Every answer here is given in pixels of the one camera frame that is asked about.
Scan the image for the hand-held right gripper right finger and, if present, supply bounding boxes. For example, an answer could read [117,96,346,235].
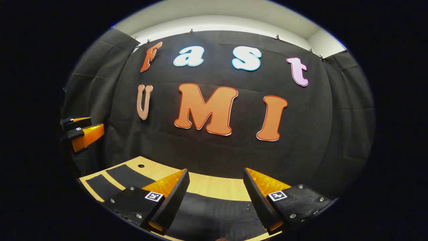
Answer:
[243,167,335,235]

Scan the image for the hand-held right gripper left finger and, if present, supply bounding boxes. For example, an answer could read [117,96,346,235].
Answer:
[103,168,191,235]

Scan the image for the dark blue jeans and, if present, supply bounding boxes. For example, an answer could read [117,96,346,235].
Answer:
[85,164,268,241]

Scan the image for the black backdrop cloth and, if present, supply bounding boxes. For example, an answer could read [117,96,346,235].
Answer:
[60,28,377,201]

